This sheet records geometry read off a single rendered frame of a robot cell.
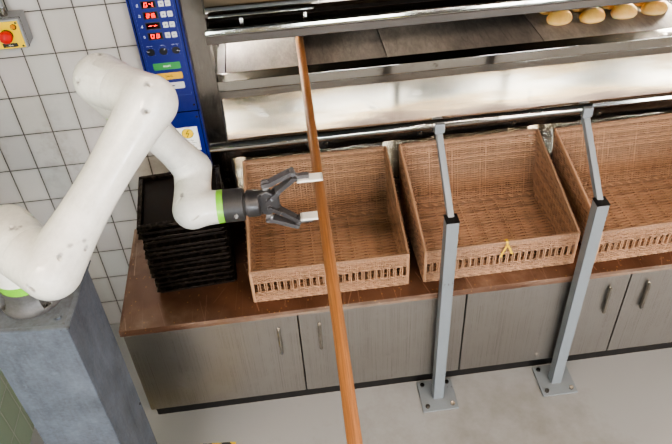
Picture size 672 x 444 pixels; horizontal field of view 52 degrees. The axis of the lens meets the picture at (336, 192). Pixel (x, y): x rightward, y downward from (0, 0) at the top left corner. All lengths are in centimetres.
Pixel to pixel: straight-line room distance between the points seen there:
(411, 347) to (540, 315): 49
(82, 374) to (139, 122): 67
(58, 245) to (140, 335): 105
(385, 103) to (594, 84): 79
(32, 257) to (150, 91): 41
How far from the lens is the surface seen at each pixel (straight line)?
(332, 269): 167
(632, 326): 296
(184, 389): 275
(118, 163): 150
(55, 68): 251
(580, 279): 253
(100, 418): 200
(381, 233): 264
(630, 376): 311
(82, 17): 240
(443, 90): 260
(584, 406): 297
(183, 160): 187
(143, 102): 150
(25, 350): 181
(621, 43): 275
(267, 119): 254
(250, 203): 185
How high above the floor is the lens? 240
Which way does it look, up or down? 40 degrees down
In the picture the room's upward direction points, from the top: 4 degrees counter-clockwise
